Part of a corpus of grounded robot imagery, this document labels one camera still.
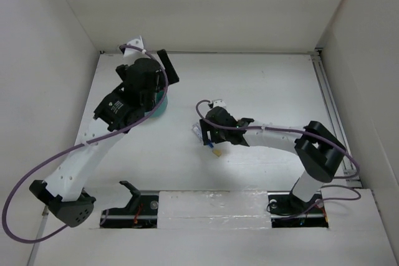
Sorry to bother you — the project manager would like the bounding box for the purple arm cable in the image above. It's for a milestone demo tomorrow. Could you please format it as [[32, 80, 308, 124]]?
[[1, 44, 171, 244], [195, 99, 362, 221]]

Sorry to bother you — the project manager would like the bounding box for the clear glue bottle blue cap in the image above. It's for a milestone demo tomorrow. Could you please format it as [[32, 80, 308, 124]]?
[[192, 123, 214, 149]]

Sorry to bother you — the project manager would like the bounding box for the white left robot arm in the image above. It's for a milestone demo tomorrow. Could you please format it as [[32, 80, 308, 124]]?
[[29, 47, 180, 227]]

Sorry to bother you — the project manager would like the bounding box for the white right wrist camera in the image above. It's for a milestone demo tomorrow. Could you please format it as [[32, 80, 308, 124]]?
[[208, 99, 226, 109]]

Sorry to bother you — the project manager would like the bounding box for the small yellow eraser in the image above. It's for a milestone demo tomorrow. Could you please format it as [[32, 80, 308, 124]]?
[[212, 149, 222, 157]]

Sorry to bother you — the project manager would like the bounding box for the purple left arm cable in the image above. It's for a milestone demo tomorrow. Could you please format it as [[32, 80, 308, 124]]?
[[1, 44, 171, 244]]

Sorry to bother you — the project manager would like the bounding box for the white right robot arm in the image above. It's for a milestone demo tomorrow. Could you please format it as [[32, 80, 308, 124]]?
[[199, 107, 347, 216]]

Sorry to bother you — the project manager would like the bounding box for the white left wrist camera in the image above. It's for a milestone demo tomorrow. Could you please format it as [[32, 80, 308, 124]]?
[[119, 36, 145, 62]]

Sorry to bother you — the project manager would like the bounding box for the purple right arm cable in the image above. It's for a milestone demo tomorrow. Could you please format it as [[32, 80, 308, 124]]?
[[195, 99, 362, 221]]

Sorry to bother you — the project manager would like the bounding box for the aluminium side rail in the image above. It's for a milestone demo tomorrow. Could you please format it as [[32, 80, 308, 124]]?
[[310, 48, 363, 188]]

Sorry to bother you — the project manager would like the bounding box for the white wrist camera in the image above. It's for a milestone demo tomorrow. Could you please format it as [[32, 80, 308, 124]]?
[[119, 36, 145, 62], [208, 99, 226, 109]]

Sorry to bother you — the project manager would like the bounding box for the teal round desk organizer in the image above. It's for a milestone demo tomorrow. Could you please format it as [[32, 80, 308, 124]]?
[[149, 91, 168, 118]]

